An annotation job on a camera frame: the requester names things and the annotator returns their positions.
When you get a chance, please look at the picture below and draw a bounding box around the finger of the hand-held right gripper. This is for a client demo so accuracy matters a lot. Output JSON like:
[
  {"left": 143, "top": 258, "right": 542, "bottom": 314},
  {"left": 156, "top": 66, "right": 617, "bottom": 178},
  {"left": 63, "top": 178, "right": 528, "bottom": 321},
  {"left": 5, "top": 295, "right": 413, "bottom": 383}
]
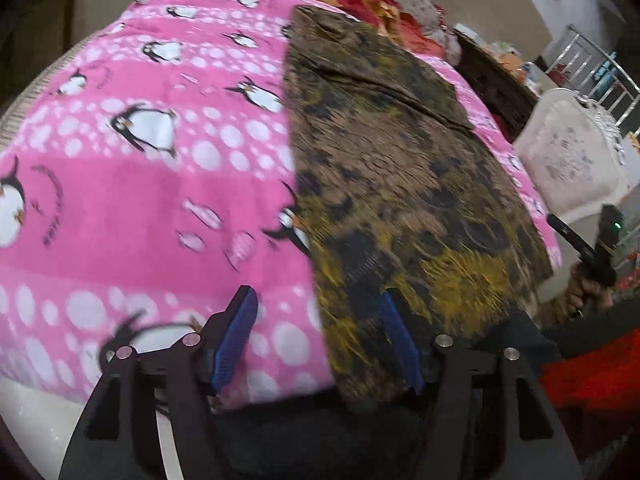
[{"left": 547, "top": 214, "right": 597, "bottom": 264}]

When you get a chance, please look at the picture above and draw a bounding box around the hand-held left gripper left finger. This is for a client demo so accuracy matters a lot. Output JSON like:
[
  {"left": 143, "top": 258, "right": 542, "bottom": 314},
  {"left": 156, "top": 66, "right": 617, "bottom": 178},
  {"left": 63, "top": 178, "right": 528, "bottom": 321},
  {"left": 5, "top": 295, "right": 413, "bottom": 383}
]
[{"left": 59, "top": 285, "right": 261, "bottom": 480}]

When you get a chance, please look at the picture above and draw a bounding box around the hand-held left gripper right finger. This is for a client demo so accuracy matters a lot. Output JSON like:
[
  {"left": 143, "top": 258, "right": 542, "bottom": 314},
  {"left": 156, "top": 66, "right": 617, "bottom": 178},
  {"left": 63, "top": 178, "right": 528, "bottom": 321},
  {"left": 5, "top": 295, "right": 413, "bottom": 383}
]
[{"left": 380, "top": 287, "right": 583, "bottom": 480}]

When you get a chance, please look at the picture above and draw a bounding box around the brown floral patterned shirt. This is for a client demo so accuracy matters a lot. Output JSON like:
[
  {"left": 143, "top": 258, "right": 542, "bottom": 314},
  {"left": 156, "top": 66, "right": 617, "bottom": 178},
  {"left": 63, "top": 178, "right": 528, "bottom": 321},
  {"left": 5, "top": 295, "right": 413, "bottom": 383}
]
[{"left": 282, "top": 5, "right": 563, "bottom": 413}]

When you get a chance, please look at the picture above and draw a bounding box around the person's right hand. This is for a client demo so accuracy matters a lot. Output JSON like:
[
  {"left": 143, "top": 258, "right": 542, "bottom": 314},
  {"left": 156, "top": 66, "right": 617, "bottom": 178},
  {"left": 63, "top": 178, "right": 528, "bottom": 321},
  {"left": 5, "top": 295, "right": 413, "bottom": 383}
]
[{"left": 567, "top": 270, "right": 617, "bottom": 320}]

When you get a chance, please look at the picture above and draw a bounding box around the white upholstered chair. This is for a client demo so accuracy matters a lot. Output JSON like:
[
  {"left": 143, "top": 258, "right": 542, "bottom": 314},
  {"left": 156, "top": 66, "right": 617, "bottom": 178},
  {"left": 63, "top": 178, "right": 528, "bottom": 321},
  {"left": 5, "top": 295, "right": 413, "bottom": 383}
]
[{"left": 515, "top": 87, "right": 632, "bottom": 241}]

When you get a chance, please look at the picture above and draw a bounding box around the person's red clothing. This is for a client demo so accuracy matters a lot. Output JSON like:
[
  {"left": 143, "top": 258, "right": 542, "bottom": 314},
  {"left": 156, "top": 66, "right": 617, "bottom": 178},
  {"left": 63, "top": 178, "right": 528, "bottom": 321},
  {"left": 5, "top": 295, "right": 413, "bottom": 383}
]
[{"left": 542, "top": 300, "right": 640, "bottom": 411}]

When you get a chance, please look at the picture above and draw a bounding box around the person's dark clothing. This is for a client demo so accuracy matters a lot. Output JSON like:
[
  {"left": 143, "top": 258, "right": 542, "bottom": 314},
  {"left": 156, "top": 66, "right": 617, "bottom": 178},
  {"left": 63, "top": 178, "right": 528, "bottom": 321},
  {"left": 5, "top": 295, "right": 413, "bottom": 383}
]
[{"left": 210, "top": 310, "right": 640, "bottom": 480}]

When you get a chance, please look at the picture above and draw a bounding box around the metal railing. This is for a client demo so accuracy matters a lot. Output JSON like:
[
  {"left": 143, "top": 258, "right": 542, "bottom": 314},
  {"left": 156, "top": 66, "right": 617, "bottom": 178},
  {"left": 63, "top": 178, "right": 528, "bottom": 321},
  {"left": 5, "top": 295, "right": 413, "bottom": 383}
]
[{"left": 542, "top": 25, "right": 640, "bottom": 131}]

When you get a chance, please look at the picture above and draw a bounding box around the pink penguin blanket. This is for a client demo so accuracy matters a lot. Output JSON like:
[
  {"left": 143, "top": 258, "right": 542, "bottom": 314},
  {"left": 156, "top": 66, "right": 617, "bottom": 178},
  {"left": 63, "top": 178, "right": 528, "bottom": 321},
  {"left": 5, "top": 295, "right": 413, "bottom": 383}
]
[{"left": 0, "top": 0, "right": 563, "bottom": 406}]

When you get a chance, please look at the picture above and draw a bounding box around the dark carved wooden cabinet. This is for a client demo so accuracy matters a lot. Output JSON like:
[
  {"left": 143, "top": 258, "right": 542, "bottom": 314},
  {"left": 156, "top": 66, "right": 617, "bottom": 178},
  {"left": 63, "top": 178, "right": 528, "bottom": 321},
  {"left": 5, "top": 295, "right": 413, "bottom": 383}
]
[{"left": 452, "top": 27, "right": 540, "bottom": 142}]

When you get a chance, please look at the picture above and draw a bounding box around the clutter on cabinet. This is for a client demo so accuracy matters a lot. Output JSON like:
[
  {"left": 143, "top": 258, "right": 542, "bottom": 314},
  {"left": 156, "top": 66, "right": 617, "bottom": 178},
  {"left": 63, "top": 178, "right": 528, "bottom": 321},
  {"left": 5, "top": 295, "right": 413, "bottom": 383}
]
[{"left": 480, "top": 40, "right": 546, "bottom": 96}]

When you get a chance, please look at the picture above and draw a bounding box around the white mattress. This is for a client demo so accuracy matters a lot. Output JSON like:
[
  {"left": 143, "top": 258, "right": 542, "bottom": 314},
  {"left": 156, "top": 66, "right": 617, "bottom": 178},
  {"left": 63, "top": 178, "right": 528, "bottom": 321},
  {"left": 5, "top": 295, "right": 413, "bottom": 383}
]
[{"left": 0, "top": 355, "right": 176, "bottom": 480}]

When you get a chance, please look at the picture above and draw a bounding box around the grey floral pillow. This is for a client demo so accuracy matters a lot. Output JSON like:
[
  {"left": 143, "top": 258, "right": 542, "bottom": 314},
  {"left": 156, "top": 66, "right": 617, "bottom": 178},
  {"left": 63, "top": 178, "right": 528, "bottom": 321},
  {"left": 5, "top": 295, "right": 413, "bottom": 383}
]
[{"left": 350, "top": 0, "right": 461, "bottom": 61}]

